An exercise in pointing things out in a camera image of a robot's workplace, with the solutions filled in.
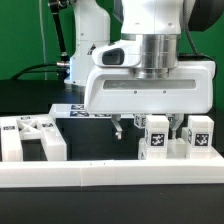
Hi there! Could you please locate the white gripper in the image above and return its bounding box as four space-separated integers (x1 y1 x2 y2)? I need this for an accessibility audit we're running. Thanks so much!
84 40 216 139

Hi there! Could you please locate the white chair seat part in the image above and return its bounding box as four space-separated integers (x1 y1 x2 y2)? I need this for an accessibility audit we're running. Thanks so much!
138 138 222 160

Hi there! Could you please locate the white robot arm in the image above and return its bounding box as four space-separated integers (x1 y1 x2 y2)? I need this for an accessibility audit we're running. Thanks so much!
70 0 224 115

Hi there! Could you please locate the white tagged cube left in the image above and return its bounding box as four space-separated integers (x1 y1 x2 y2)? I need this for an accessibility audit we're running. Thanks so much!
134 114 146 129

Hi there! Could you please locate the white flat tagged plate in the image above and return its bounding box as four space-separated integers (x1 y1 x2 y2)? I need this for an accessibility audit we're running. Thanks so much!
49 104 134 120

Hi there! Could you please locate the white boundary fence frame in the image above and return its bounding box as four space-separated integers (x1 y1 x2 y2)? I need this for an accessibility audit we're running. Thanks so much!
0 126 224 189

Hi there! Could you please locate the black cable bundle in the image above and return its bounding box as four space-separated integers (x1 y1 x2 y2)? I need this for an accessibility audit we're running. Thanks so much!
10 61 71 81

